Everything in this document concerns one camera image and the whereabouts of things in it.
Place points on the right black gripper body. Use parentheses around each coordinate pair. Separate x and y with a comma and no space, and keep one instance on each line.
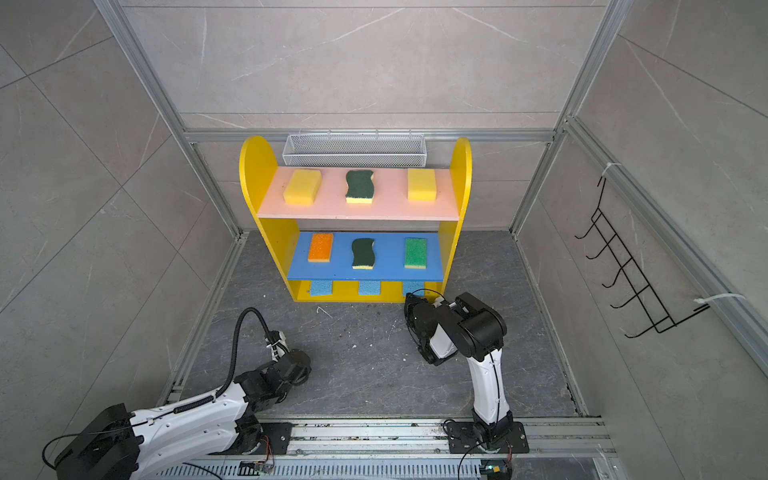
(412,309)

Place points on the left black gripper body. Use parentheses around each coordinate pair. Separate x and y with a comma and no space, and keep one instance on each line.
(284,396)

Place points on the blue sponge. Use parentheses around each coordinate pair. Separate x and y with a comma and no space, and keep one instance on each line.
(412,287)
(369,288)
(320,288)

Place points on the light green sponge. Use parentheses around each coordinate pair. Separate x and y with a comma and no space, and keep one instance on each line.
(415,253)

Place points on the dark green sponge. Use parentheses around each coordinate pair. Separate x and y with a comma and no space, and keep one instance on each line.
(360,187)
(363,254)

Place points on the orange sponge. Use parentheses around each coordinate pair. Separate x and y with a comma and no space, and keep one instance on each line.
(320,248)

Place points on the yellow sponge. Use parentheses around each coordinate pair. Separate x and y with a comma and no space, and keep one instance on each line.
(302,187)
(422,185)

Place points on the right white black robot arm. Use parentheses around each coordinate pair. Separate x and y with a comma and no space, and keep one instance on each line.
(471,328)

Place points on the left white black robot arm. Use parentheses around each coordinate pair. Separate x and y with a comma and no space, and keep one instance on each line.
(119,444)

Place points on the yellow pink blue shelf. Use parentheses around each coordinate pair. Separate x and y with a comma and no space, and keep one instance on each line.
(389,220)

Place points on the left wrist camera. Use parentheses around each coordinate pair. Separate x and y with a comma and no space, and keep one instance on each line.
(277,344)

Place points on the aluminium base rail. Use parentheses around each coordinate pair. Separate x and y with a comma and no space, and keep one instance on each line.
(414,448)

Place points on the white wire mesh basket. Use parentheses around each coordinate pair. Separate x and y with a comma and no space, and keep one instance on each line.
(359,150)

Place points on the black wire hook rack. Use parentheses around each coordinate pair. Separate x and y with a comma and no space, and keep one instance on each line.
(628,271)

